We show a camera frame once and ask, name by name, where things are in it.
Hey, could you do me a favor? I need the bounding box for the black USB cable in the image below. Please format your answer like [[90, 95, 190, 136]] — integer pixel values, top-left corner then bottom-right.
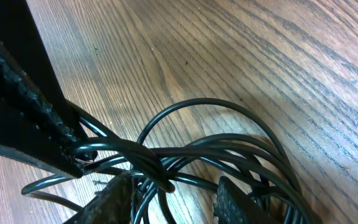
[[20, 98, 316, 224]]

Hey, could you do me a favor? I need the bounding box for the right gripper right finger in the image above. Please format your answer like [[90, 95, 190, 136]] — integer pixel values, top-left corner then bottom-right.
[[213, 176, 278, 224]]

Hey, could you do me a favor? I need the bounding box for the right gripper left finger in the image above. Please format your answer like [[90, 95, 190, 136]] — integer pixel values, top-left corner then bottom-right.
[[64, 172, 134, 224]]

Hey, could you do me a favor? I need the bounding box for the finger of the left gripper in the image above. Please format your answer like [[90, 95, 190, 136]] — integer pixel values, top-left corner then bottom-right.
[[0, 0, 86, 139], [0, 41, 83, 178]]

